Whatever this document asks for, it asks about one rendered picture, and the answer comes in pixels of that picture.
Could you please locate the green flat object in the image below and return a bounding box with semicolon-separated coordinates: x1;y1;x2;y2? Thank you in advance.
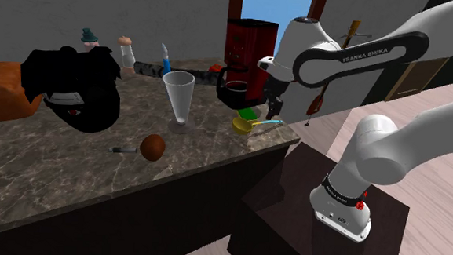
236;107;260;122

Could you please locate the brown and red upright tool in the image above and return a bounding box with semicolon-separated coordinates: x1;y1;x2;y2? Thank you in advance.
304;17;374;129

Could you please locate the red coffee machine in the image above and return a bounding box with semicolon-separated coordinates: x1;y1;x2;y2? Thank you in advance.
215;16;281;112

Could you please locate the clear tall glass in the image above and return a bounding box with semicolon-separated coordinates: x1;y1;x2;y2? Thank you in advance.
159;70;199;136

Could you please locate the black speckled long object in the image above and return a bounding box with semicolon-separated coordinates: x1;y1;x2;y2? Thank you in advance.
132;60;227;86

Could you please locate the dark robot stand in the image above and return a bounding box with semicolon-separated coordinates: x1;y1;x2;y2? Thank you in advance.
226;138;414;255

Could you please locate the brown round ball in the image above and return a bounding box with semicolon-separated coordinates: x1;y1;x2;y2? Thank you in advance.
139;133;167;163

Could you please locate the dark cabinet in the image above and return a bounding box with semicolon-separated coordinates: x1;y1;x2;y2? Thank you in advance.
360;51;453;111

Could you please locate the white shaker with tan top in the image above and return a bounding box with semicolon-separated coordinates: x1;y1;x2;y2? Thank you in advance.
115;35;138;76

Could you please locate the small dark pen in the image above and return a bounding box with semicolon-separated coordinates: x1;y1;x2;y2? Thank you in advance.
108;145;139;155

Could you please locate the black helmet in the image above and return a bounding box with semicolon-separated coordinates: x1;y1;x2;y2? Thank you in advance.
17;42;125;136

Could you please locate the figure with green hat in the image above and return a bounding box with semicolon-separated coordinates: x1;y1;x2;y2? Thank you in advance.
80;27;101;53

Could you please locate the orange-brown bread loaf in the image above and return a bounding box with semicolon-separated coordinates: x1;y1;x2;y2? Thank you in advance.
0;61;46;126

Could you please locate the thin grey chain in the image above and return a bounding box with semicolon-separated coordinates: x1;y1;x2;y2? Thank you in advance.
248;127;278;140

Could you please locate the yellow measuring spoon, blue handle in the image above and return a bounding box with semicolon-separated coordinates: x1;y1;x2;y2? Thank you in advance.
231;116;285;139

